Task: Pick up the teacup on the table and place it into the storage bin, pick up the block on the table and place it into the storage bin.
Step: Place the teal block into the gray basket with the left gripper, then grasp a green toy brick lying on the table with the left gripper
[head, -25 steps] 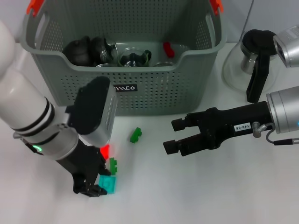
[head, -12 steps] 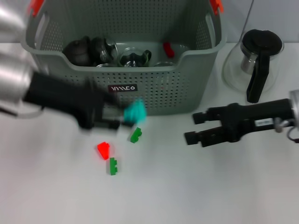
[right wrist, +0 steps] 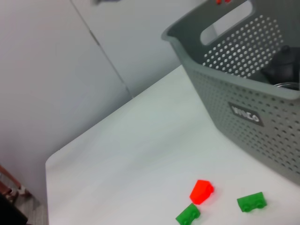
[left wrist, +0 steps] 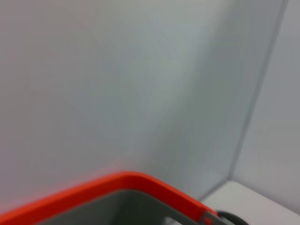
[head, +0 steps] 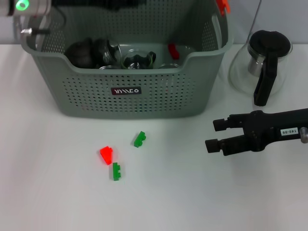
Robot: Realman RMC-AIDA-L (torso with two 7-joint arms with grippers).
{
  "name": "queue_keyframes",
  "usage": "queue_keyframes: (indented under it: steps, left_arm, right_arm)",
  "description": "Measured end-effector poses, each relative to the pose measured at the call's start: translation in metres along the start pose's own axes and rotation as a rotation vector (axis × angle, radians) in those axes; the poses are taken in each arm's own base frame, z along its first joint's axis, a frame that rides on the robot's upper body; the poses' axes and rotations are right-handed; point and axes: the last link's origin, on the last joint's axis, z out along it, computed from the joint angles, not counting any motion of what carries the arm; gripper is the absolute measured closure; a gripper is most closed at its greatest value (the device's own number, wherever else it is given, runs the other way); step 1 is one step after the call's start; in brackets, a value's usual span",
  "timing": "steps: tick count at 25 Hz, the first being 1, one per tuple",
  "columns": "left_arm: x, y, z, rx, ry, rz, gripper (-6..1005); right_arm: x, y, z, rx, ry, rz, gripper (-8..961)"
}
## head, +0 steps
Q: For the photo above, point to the glass teacup black holder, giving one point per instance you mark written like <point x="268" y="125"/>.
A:
<point x="138" y="60"/>
<point x="169" y="65"/>
<point x="103" y="51"/>
<point x="107" y="67"/>

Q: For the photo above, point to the green toy brick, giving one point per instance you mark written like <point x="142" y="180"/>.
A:
<point x="140" y="138"/>
<point x="116" y="171"/>

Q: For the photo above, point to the glass teapot black lid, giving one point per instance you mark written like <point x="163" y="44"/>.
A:
<point x="269" y="43"/>

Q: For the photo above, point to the grey perforated storage basket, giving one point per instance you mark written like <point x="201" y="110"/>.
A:
<point x="156" y="96"/>

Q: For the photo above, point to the red sloped toy brick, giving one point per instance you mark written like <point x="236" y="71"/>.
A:
<point x="107" y="155"/>

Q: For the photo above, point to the dark red long brick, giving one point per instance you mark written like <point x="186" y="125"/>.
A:
<point x="173" y="51"/>

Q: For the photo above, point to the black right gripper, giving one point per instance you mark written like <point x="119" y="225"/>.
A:
<point x="276" y="127"/>

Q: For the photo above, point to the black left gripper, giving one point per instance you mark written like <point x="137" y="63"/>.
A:
<point x="108" y="3"/>

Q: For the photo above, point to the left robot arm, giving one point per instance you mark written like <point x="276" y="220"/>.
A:
<point x="24" y="7"/>

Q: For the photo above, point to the dark clay teapot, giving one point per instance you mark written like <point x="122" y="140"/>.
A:
<point x="79" y="54"/>

